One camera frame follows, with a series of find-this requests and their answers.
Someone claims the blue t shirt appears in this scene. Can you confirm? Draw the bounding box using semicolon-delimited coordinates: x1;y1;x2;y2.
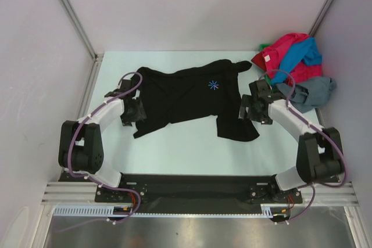
267;34;322;85

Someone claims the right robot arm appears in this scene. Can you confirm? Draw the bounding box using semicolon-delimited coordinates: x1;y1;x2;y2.
239;80;346;202

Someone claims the right aluminium corner post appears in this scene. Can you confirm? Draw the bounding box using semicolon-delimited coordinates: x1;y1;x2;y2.
308;0;354;38

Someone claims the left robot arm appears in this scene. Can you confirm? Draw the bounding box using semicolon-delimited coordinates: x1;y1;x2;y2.
58;72;146;202

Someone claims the grey t shirt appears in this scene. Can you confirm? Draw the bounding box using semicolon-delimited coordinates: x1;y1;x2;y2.
289;77;337;113

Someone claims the white slotted cable duct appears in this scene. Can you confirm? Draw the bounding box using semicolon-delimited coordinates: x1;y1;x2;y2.
53;205;289;218

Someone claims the aluminium frame rail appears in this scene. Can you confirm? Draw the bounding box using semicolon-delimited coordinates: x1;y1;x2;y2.
41;182;359;207

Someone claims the pink t shirt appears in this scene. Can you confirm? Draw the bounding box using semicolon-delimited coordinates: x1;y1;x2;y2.
252;33;323;85

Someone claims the green plastic bin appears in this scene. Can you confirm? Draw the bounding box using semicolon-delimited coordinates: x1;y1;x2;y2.
259;44;271;52

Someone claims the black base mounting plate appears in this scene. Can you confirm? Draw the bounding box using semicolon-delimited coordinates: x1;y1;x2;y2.
94;174;303;215

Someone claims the left aluminium corner post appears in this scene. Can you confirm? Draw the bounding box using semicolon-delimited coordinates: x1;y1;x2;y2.
58;0;97;61

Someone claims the black t shirt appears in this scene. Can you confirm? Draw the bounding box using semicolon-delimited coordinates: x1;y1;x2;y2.
134;59;259;142

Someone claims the aluminium corner post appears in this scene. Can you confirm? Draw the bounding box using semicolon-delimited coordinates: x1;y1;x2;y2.
58;0;97;61
308;0;354;38

